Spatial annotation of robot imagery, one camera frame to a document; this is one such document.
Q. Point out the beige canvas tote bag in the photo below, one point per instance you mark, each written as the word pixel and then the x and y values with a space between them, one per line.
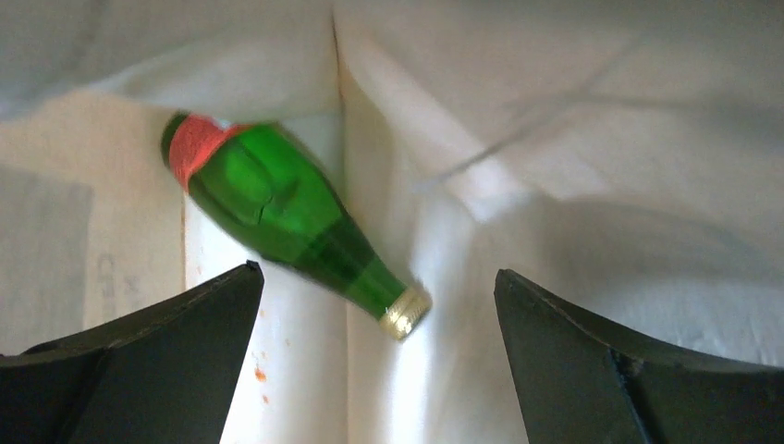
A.
pixel 626 155

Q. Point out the green glass bottle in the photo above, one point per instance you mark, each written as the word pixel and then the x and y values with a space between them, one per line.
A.
pixel 260 188

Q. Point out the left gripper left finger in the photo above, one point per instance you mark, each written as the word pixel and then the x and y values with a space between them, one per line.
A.
pixel 164 374

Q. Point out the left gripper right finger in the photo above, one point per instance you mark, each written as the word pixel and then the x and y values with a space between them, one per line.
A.
pixel 583 378

